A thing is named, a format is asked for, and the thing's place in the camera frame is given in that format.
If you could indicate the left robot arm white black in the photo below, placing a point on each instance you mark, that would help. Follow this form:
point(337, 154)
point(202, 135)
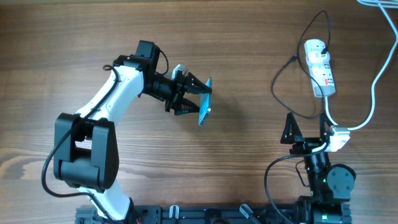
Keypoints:
point(85, 154)

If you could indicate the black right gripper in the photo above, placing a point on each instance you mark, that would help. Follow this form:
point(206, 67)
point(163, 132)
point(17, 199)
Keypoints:
point(308, 143)

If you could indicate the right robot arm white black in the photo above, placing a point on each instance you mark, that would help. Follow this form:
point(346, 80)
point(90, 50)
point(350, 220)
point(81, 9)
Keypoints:
point(330, 185)

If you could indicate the white power strip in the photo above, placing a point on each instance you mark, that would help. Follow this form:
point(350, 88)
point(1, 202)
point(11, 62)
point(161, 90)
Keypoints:
point(322, 79)

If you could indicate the blue Galaxy smartphone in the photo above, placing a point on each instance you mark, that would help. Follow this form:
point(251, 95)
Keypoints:
point(205, 103)

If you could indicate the white USB charger plug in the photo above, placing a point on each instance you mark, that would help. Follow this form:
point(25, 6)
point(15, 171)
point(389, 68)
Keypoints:
point(317, 57)

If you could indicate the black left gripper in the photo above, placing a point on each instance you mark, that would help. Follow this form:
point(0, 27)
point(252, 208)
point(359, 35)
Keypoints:
point(178, 93)

